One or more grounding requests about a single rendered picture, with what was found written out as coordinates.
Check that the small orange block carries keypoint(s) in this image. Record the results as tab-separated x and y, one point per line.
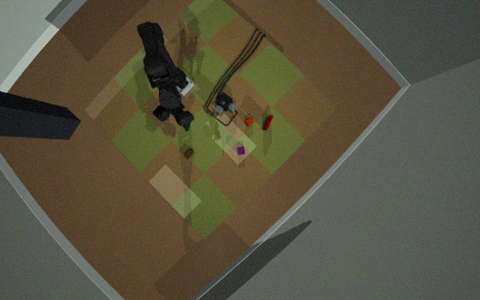
249	121

